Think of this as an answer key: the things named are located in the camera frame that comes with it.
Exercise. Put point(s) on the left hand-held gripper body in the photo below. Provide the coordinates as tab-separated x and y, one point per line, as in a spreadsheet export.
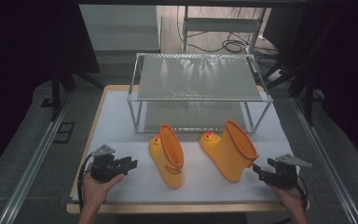
104	168

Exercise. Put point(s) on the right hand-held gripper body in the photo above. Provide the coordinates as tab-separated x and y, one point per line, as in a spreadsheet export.
284	175

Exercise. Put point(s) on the yellow duck rain boot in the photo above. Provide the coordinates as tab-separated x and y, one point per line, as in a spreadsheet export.
167	161
230	152

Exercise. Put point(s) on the two-tier metal shoe rack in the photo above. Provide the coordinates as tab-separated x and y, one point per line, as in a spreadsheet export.
195	77

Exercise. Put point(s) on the person's right hand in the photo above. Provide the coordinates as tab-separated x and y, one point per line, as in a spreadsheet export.
290	197

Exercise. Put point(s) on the person's left hand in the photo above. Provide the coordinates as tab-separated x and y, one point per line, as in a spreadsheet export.
96	191

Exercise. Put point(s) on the white table mat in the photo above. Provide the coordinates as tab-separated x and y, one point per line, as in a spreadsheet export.
199	189

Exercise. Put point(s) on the black stand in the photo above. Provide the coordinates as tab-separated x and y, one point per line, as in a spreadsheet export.
56	93
307	93

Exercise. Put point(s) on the dark curtain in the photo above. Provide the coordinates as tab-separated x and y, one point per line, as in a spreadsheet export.
18	62
348	77

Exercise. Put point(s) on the white board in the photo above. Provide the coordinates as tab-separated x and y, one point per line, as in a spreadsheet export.
119	26

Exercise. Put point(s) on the aluminium floor rail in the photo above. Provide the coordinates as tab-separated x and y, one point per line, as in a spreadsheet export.
326	158
34	165

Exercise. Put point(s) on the black floor bracket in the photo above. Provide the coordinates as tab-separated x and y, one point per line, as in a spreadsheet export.
64	132

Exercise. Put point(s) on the grey metal frame stand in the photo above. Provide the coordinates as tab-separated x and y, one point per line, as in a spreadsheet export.
220	25

